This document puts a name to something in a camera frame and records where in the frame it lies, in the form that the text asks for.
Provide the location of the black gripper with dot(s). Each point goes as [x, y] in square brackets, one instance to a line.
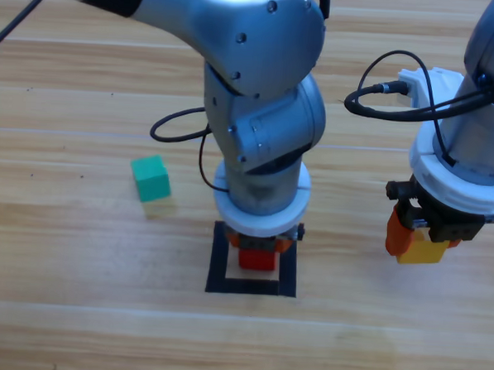
[260, 243]
[448, 224]

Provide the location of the black tape square outline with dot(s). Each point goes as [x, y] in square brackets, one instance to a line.
[217, 274]

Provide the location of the red wooden block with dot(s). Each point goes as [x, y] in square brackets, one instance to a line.
[257, 261]

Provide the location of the green wooden block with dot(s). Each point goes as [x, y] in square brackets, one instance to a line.
[152, 180]

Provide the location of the yellow wooden block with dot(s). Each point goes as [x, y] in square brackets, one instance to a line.
[421, 250]

